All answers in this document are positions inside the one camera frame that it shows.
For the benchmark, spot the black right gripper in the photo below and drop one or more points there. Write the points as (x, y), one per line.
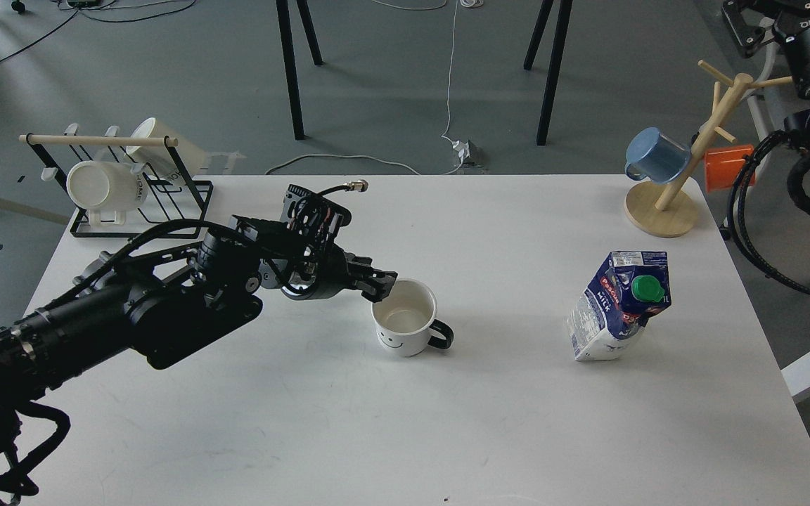
(791, 29)

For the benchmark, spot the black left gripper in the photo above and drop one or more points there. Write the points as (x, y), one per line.
(299, 255)

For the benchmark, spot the white mug black handle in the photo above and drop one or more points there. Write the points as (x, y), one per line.
(406, 321)

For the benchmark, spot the blue white milk carton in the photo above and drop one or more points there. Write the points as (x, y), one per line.
(628, 289)

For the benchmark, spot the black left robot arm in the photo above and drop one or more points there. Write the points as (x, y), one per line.
(169, 292)

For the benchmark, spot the orange mug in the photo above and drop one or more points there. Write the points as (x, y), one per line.
(722, 165)

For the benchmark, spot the white power adapter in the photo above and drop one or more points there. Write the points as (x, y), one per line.
(467, 154)

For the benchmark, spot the blue mug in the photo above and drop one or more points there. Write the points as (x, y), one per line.
(653, 155)

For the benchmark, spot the black right stand legs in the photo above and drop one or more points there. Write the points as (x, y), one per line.
(561, 28)

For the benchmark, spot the wooden mug tree stand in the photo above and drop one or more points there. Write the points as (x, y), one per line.
(657, 204)

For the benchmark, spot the white mug lying front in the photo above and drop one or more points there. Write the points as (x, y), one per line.
(107, 191)

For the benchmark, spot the black wire mug rack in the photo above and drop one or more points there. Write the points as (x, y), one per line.
(165, 202)

